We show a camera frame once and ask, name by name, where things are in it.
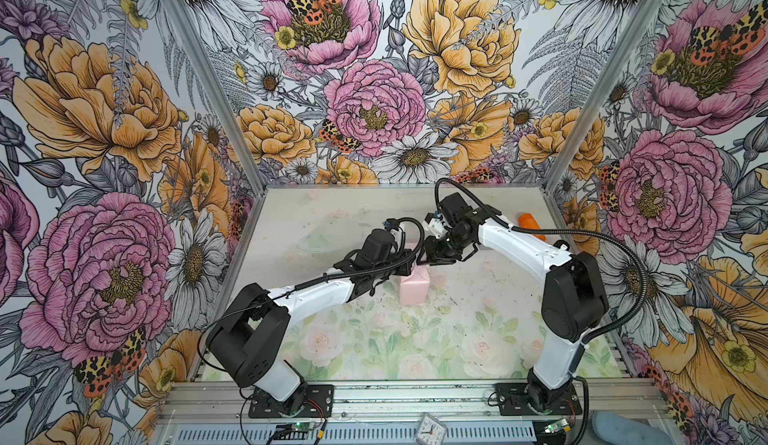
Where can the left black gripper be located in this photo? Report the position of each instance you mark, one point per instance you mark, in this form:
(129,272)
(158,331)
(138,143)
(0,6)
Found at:
(406,256)

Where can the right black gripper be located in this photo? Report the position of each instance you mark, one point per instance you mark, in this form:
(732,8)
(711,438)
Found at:
(435,254)

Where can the purple wrapping paper sheet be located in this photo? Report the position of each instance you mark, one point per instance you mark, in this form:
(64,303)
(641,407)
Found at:
(414,288)

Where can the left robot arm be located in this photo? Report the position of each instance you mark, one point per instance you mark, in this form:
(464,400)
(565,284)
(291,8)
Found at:
(247,339)

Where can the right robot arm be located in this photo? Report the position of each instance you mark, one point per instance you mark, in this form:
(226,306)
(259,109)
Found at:
(573,296)

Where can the orange bottle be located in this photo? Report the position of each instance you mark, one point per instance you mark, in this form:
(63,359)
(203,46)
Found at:
(528,221)

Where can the small white clock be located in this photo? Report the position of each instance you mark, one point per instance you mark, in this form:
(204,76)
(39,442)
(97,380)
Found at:
(430,431)

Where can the blue grey cloth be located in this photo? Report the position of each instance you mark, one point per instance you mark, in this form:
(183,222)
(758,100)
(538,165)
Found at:
(618,430)

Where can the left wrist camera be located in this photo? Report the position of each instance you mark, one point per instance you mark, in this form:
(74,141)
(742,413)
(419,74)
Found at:
(382,246)

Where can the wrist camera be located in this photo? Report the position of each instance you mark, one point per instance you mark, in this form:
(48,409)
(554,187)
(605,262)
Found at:
(453,216)
(382,246)

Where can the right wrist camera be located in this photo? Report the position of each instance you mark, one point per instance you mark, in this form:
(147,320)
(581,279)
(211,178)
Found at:
(453,216)

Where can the aluminium front rail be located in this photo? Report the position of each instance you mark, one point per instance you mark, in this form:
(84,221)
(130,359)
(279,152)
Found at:
(400,401)

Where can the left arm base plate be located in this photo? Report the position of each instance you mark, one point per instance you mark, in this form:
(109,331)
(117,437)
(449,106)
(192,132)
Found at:
(308,401)

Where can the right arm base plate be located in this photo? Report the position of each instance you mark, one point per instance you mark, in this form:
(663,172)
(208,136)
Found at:
(523,399)

